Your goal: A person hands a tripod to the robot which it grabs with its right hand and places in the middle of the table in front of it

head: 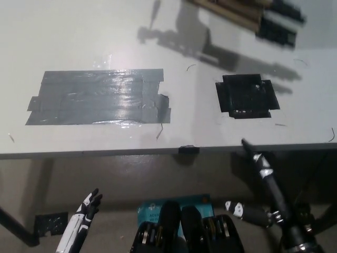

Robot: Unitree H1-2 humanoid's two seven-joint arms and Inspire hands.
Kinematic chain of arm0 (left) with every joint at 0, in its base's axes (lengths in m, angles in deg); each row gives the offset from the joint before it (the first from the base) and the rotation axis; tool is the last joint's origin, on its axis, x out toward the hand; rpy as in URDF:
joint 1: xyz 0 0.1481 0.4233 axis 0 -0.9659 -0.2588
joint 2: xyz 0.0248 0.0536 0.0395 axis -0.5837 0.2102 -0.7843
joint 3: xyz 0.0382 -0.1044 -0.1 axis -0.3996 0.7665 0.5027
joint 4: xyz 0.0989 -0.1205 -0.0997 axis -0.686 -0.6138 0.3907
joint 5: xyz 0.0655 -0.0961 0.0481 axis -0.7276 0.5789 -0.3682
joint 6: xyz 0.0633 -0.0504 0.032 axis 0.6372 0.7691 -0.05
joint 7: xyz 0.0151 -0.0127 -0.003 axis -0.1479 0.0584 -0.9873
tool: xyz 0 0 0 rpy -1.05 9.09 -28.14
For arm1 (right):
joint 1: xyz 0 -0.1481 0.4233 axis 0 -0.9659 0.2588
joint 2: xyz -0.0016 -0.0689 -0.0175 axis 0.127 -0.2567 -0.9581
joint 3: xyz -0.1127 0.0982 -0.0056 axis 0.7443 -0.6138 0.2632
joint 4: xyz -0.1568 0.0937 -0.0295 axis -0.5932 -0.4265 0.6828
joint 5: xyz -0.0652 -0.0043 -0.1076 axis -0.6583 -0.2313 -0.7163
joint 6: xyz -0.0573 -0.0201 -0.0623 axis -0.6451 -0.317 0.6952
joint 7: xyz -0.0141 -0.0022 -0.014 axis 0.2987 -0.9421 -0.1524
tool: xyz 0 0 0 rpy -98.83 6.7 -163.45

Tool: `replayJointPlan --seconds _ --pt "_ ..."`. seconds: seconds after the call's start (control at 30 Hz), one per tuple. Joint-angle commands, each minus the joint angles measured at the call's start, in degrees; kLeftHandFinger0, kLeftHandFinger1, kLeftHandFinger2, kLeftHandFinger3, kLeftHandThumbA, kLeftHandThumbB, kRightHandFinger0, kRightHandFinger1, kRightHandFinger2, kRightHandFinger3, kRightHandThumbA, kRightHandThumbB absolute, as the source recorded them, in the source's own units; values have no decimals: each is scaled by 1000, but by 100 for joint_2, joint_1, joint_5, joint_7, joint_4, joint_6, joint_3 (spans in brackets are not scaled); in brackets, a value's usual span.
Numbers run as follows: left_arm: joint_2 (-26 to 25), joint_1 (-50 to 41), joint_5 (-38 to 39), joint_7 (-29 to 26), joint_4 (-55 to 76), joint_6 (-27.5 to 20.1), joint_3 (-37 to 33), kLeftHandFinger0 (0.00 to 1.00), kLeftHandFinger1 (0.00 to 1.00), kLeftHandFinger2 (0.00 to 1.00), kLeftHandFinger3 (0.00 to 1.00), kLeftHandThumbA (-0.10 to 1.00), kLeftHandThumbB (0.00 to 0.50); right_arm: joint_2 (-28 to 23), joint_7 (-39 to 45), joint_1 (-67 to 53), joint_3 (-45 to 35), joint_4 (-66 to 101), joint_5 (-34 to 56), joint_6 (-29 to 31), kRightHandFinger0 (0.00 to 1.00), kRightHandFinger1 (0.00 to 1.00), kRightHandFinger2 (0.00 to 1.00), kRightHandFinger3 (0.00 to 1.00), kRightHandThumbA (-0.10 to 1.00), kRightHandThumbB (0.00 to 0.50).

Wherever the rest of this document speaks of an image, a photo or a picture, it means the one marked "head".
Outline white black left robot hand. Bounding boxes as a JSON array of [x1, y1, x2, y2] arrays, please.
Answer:
[[56, 188, 104, 253]]

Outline black bronze camera tripod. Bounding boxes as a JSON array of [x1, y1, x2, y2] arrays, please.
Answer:
[[184, 0, 308, 50]]

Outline black robot torso blocks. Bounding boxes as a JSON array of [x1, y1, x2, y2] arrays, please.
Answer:
[[130, 200, 244, 253]]

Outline black metal table leg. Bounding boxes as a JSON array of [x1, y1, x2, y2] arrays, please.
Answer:
[[0, 206, 41, 247], [313, 205, 337, 236]]

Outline teal cardboard box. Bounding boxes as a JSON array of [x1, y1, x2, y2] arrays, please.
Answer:
[[136, 193, 214, 238]]

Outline black tape square patch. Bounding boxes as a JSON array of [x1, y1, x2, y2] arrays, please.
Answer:
[[215, 74, 281, 120]]

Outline black stand base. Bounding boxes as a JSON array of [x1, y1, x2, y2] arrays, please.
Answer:
[[296, 201, 317, 238]]

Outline black floor bracket plate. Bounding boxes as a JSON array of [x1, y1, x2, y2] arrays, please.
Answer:
[[34, 211, 68, 236]]

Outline grey duct tape patch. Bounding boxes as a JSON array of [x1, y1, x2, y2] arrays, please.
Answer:
[[25, 69, 172, 126]]

